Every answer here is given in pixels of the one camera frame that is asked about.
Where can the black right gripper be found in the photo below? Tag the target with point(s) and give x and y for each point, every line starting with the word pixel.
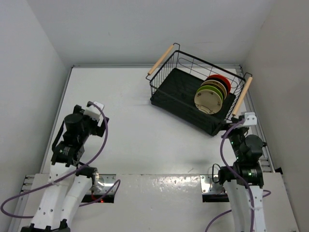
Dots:
pixel 226 126

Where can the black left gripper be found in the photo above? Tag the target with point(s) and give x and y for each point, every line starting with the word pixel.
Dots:
pixel 94 122

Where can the beige floral plate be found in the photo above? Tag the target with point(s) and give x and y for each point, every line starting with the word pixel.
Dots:
pixel 208 101

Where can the orange plate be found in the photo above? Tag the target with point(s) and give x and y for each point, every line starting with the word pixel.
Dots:
pixel 218 76

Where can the brown patterned plate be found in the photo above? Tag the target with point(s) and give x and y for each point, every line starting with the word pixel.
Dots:
pixel 216 84

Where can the green plate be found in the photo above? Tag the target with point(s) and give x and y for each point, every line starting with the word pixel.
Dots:
pixel 212 88

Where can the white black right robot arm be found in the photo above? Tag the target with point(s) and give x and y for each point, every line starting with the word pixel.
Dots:
pixel 243 181

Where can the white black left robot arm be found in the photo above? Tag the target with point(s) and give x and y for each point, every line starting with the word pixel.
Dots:
pixel 69 180

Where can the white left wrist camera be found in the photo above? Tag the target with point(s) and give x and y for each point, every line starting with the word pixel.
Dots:
pixel 92 111

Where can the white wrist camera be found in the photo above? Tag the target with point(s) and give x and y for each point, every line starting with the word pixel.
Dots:
pixel 92 111
pixel 250 119

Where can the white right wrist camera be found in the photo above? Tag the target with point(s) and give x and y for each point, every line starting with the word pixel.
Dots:
pixel 250 119

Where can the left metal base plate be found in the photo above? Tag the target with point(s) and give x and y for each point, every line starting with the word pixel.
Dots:
pixel 103 182

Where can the metal base plate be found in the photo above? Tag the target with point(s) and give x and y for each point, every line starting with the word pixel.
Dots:
pixel 103 182
pixel 210 185

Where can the black wire dish rack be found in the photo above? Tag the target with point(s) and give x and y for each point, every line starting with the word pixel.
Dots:
pixel 174 84

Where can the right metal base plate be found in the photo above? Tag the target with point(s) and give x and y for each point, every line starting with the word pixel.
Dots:
pixel 210 185

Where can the left wooden rack handle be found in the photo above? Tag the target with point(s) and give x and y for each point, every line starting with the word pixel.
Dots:
pixel 150 72

